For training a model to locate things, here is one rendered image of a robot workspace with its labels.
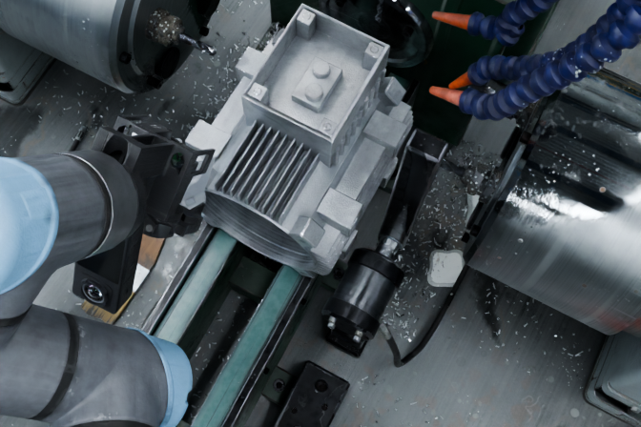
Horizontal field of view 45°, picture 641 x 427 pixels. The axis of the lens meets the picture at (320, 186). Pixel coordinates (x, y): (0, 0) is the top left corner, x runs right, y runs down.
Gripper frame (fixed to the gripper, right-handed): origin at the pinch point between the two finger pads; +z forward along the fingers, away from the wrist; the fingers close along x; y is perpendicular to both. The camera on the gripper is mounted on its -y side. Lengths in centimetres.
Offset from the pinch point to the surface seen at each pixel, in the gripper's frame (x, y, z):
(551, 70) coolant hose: -25.4, 24.3, -12.3
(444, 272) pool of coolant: -27.0, -2.3, 31.5
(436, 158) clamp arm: -20.7, 14.8, -10.4
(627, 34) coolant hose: -28.5, 28.1, -16.2
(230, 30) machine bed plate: 17.0, 13.9, 40.9
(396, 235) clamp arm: -19.9, 4.1, 7.8
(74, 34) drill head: 19.8, 8.6, 4.6
